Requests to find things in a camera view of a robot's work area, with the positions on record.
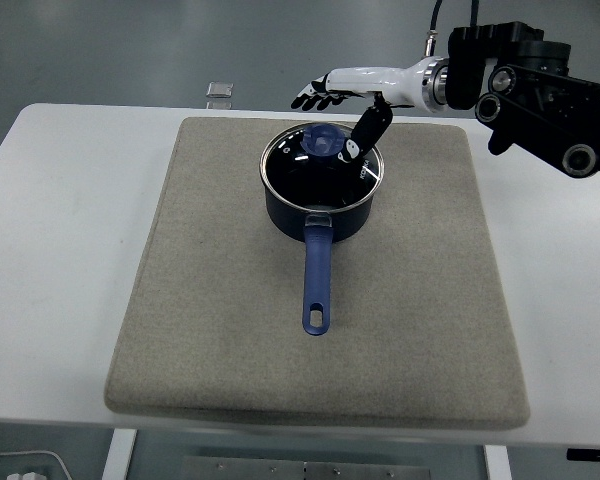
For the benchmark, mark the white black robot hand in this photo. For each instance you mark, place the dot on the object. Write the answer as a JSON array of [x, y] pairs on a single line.
[[380, 80]]

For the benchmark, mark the glass pot lid blue knob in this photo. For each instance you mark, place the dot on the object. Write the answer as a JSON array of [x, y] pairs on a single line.
[[300, 172]]

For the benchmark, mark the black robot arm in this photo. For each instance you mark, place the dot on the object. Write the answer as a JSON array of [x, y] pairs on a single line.
[[545, 100]]

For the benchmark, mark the beige fabric mat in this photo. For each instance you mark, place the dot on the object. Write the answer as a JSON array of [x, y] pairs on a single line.
[[230, 300]]

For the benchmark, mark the white table leg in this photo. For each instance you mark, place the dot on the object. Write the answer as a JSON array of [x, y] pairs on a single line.
[[120, 455], [497, 462]]

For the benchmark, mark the small black bar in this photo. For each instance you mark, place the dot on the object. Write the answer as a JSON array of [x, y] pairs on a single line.
[[592, 455]]

